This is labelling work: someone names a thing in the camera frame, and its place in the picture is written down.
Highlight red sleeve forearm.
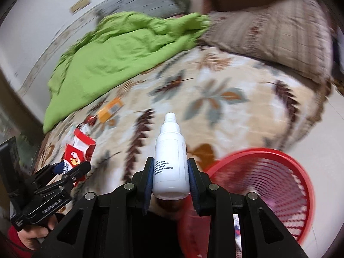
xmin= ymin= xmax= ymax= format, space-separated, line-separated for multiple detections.
xmin=6 ymin=226 xmax=33 ymax=258

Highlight white plastic bottle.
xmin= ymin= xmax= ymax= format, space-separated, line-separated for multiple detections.
xmin=153 ymin=112 xmax=190 ymax=201

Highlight person's left hand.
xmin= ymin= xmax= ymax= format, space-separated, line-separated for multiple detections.
xmin=17 ymin=214 xmax=58 ymax=250

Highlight white red tablet box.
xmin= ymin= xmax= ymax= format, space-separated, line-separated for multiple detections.
xmin=62 ymin=127 xmax=96 ymax=173

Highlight orange medicine box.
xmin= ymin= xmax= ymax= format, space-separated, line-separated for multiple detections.
xmin=97 ymin=97 xmax=124 ymax=123

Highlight gold wall switch plates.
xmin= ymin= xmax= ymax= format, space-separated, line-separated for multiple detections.
xmin=70 ymin=0 xmax=90 ymax=15

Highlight green quilt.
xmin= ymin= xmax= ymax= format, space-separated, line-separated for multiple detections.
xmin=43 ymin=12 xmax=210 ymax=133

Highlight striped floral pillow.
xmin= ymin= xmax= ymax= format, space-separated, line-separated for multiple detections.
xmin=200 ymin=0 xmax=333 ymax=84

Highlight grey quilted pillow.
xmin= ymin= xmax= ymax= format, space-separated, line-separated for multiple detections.
xmin=95 ymin=0 xmax=191 ymax=20

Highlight red plastic mesh basket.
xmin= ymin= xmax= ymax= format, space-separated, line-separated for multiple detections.
xmin=178 ymin=148 xmax=314 ymax=257

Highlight leaf pattern blanket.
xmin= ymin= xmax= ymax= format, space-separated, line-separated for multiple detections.
xmin=36 ymin=46 xmax=331 ymax=200

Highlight dark red candy wrapper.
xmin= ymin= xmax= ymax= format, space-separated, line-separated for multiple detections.
xmin=83 ymin=115 xmax=97 ymax=126

